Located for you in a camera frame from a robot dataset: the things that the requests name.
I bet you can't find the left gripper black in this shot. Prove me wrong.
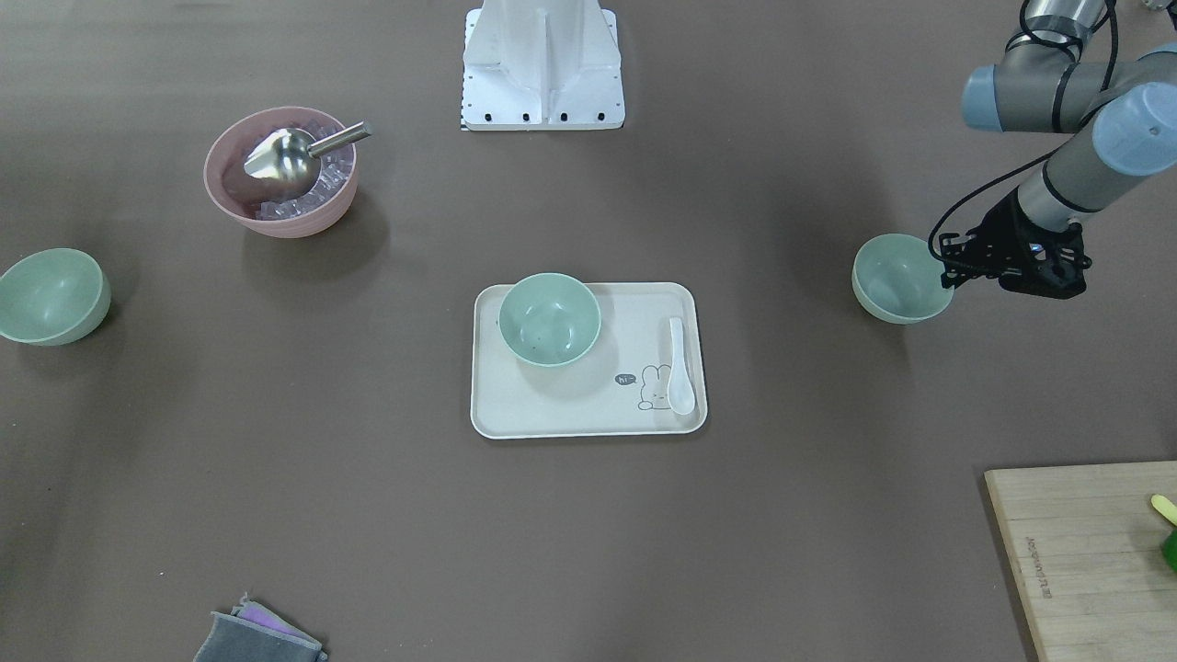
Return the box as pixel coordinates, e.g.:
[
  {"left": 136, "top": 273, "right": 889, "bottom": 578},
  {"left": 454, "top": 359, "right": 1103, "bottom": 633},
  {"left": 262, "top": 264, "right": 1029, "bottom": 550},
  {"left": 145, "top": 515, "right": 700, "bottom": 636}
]
[{"left": 938, "top": 191, "right": 1055, "bottom": 290}]

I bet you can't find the green bowl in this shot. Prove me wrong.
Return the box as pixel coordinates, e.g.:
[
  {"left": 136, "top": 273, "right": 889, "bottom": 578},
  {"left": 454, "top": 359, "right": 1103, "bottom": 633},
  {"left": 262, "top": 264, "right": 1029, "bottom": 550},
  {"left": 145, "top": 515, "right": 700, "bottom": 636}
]
[
  {"left": 1, "top": 247, "right": 112, "bottom": 347},
  {"left": 851, "top": 234, "right": 955, "bottom": 325},
  {"left": 497, "top": 272, "right": 604, "bottom": 368}
]

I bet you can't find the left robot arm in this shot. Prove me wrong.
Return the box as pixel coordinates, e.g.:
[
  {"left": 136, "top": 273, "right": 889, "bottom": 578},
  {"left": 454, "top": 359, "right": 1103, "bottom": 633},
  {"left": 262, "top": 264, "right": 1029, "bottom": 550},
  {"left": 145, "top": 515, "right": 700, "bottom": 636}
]
[{"left": 927, "top": 1, "right": 1176, "bottom": 299}]

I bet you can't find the wooden cutting board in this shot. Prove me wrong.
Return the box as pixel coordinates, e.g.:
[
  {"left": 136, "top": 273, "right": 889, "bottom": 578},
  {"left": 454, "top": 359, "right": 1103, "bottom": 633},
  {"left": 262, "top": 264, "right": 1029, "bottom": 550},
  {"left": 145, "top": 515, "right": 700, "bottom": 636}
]
[{"left": 984, "top": 461, "right": 1176, "bottom": 661}]

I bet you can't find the white ceramic spoon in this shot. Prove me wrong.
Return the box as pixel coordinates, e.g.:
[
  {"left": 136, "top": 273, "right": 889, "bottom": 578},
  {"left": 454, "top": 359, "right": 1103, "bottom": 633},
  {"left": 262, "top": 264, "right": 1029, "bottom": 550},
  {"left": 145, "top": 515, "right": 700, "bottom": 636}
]
[{"left": 667, "top": 317, "right": 697, "bottom": 416}]

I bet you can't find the yellow plastic knife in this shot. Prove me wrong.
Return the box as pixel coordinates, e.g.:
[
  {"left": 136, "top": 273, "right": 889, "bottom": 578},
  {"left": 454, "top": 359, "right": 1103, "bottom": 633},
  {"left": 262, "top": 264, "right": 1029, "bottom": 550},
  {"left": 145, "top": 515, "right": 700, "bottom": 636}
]
[{"left": 1150, "top": 494, "right": 1177, "bottom": 528}]

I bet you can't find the green lime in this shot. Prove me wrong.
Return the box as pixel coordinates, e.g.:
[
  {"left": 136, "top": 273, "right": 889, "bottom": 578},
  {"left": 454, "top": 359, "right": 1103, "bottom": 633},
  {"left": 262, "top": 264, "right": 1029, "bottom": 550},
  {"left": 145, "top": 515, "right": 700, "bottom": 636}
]
[{"left": 1161, "top": 531, "right": 1177, "bottom": 572}]

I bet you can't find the beige serving tray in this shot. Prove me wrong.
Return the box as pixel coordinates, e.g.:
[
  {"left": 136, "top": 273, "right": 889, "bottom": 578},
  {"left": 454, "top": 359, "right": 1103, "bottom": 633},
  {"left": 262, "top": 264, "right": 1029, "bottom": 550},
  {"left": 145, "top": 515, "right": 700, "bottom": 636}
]
[{"left": 470, "top": 282, "right": 709, "bottom": 441}]

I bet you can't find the green bowl on tray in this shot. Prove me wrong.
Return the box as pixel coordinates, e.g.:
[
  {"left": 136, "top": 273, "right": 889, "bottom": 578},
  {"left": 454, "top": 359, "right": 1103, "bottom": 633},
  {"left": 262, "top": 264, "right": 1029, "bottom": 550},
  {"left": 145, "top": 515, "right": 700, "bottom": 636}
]
[{"left": 497, "top": 272, "right": 604, "bottom": 368}]

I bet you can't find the metal ice scoop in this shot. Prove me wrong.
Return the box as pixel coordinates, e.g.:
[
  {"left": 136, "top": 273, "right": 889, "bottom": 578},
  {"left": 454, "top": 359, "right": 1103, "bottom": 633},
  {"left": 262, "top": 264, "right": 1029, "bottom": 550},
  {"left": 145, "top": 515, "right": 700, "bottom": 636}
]
[{"left": 241, "top": 121, "right": 373, "bottom": 201}]

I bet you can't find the pink bowl with ice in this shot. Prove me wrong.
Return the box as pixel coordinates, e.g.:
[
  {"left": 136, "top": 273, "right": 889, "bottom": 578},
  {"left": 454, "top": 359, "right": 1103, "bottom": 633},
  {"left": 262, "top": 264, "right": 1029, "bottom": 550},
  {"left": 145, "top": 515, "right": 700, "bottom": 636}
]
[{"left": 202, "top": 106, "right": 359, "bottom": 239}]

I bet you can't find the grey folded cloth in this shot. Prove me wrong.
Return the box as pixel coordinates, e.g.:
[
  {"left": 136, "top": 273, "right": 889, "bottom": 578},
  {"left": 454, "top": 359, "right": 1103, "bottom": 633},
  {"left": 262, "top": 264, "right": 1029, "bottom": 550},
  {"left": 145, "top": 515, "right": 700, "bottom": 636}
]
[{"left": 193, "top": 595, "right": 330, "bottom": 661}]

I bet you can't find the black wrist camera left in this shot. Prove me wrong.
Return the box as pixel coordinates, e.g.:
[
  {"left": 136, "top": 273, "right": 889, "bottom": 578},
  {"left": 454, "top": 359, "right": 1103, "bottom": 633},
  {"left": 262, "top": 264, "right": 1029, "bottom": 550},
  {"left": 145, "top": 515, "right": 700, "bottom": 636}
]
[{"left": 998, "top": 223, "right": 1092, "bottom": 299}]

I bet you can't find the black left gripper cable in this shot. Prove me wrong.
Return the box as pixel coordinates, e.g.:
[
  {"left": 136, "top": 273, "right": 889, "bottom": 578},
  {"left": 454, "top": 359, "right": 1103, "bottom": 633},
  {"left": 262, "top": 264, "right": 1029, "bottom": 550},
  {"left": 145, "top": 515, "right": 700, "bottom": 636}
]
[{"left": 927, "top": 147, "right": 1068, "bottom": 264}]

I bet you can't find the white camera pole stand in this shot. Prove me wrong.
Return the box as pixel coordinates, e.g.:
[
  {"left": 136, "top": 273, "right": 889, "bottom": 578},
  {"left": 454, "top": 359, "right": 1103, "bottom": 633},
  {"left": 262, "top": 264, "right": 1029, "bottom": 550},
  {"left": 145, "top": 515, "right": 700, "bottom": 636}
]
[{"left": 460, "top": 1, "right": 626, "bottom": 131}]

